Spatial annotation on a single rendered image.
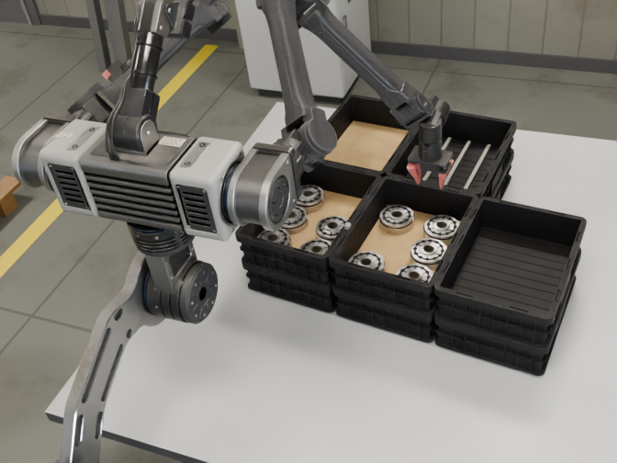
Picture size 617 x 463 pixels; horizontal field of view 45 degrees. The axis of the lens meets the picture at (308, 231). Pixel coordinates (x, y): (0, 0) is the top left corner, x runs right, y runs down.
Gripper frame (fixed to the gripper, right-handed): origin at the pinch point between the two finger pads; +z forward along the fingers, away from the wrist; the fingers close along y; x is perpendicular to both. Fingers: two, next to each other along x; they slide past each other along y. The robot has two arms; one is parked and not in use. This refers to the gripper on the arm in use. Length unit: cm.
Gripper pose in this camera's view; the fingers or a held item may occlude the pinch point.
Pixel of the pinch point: (430, 183)
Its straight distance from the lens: 201.2
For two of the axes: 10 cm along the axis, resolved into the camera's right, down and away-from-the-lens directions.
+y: -9.0, -2.2, 3.9
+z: 1.1, 7.4, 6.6
